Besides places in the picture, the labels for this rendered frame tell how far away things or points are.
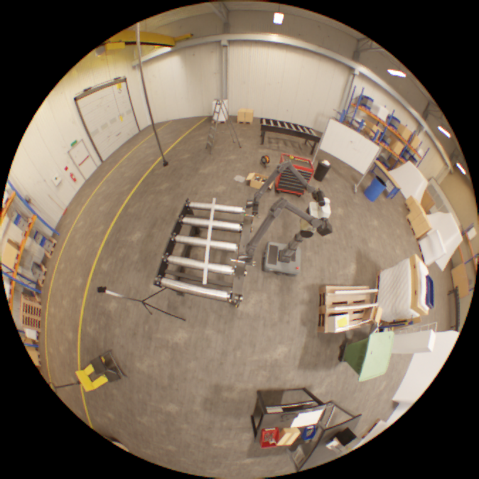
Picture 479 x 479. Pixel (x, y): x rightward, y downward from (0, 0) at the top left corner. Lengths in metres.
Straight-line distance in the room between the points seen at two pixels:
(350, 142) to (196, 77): 9.72
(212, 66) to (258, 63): 2.72
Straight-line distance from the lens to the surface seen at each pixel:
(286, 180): 3.46
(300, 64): 11.10
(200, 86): 11.52
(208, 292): 1.60
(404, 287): 3.55
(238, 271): 1.36
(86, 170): 10.03
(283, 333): 2.64
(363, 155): 5.49
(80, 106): 10.59
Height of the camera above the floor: 2.48
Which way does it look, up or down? 61 degrees down
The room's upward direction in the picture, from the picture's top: 4 degrees clockwise
